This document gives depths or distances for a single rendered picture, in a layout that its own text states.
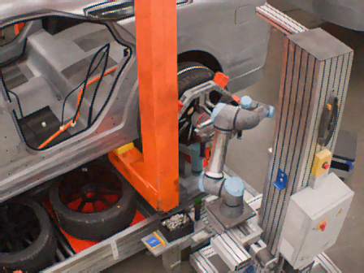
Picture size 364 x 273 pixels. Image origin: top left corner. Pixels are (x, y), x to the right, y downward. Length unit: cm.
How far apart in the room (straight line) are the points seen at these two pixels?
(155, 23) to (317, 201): 123
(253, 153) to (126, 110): 161
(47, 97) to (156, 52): 159
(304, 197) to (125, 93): 145
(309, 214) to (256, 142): 233
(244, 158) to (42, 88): 194
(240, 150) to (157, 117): 193
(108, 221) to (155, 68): 124
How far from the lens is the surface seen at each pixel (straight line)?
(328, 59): 207
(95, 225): 335
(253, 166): 441
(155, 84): 261
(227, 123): 265
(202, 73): 341
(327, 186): 259
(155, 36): 246
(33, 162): 319
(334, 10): 536
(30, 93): 388
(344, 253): 389
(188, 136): 366
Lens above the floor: 302
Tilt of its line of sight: 40 degrees down
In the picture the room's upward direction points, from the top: straight up
